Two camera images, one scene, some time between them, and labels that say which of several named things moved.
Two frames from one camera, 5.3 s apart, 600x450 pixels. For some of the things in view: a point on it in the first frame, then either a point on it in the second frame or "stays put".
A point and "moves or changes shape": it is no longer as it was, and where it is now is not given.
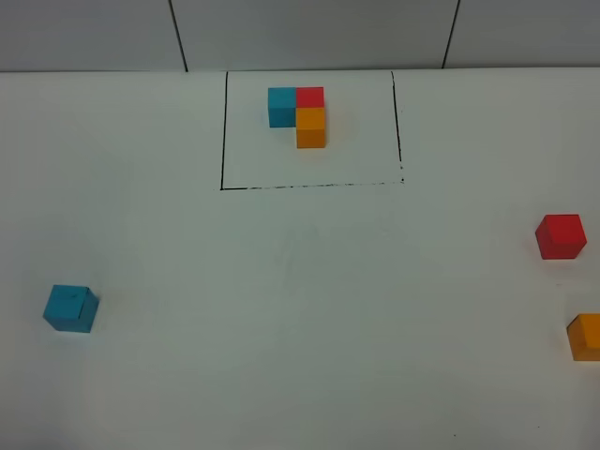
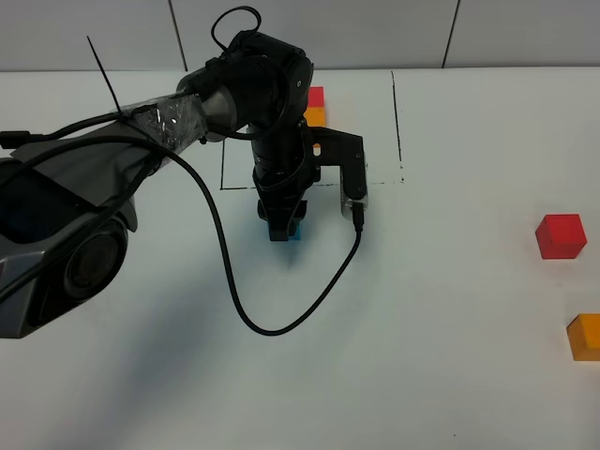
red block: (561, 236) stays put
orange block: (584, 337) stays put
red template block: (307, 97) stays put
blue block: (71, 307) moves or changes shape
